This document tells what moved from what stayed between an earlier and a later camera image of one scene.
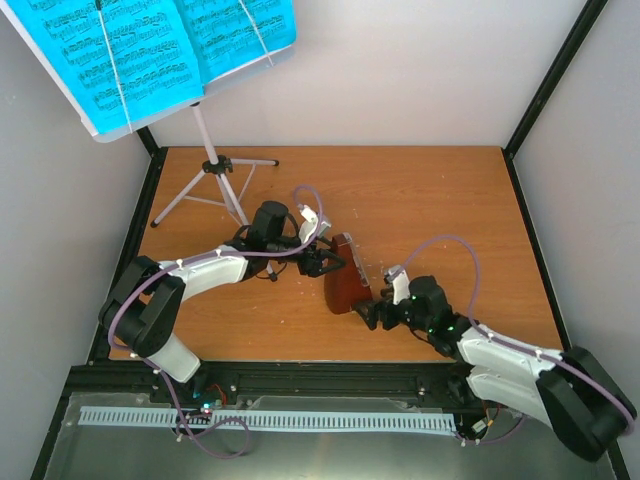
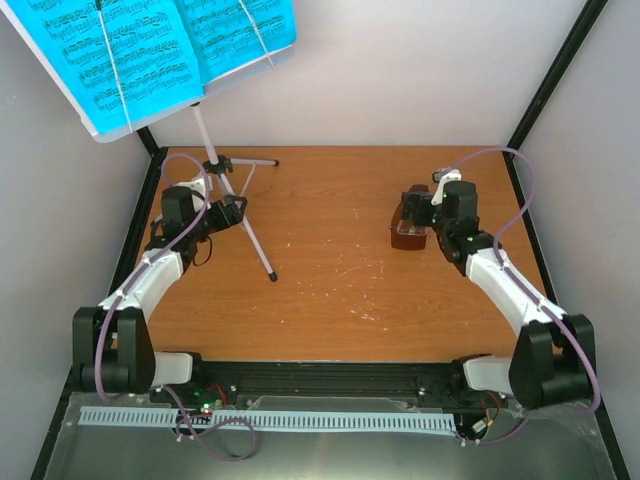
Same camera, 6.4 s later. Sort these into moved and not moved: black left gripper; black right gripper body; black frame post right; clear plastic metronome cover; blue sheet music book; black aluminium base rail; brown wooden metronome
Moved: clear plastic metronome cover; brown wooden metronome; black left gripper; black right gripper body
Not moved: black frame post right; blue sheet music book; black aluminium base rail
